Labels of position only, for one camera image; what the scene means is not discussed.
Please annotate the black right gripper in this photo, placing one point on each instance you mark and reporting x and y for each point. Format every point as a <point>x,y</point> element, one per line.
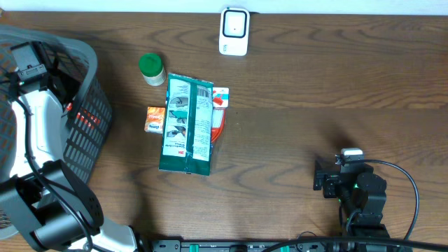
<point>319,177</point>

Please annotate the red dustpan brush package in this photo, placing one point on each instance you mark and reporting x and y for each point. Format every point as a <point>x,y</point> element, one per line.
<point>220,102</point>

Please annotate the green grip gloves package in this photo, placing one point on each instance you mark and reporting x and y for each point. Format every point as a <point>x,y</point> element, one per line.
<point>186,139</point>

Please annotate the orange snack box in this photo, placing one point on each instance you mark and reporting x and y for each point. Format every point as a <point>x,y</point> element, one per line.
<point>155,119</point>

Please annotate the green lid white jar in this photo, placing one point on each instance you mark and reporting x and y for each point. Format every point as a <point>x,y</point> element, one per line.
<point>152,69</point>

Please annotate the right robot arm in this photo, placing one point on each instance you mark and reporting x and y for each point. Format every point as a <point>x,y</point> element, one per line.
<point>361,195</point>

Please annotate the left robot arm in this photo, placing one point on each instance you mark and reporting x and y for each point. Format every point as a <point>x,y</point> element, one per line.
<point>46,196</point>

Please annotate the white barcode scanner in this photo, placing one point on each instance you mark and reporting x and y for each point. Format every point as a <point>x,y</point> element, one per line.
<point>234,31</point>

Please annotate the grey plastic mesh basket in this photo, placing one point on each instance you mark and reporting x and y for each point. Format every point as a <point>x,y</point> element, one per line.
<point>11,35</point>

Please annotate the red coffee stick sachet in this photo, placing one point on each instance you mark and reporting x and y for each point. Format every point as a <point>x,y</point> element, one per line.
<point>80,118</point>

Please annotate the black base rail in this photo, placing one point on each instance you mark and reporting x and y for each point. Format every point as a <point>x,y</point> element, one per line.
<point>171,245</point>

